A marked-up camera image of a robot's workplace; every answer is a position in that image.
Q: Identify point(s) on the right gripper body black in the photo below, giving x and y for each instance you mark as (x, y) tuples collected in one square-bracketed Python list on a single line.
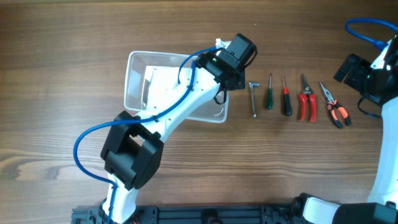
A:
[(362, 78)]

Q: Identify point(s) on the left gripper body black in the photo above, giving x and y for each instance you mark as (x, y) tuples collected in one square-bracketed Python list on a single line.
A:
[(240, 81)]

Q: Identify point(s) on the silver L-shaped socket wrench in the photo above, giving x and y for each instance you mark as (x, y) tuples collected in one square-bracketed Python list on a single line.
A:
[(252, 86)]

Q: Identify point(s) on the orange black needle-nose pliers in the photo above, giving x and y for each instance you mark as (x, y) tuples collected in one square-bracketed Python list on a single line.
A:
[(332, 105)]

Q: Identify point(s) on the green handled screwdriver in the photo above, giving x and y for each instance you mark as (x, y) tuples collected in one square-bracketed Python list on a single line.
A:
[(269, 102)]

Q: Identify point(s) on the red handled pruning shears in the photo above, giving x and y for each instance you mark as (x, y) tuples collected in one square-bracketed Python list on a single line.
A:
[(307, 98)]

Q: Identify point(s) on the black red handled screwdriver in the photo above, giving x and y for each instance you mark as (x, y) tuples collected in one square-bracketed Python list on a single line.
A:
[(286, 99)]

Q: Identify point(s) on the clear plastic container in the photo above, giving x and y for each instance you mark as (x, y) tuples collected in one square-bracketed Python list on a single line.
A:
[(150, 75)]

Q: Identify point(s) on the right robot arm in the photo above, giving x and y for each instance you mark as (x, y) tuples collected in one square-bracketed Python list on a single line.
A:
[(380, 86)]

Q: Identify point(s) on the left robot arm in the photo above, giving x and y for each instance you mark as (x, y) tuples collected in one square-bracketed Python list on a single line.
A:
[(133, 148)]

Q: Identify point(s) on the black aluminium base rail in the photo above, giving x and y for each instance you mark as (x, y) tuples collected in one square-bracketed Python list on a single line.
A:
[(265, 214)]

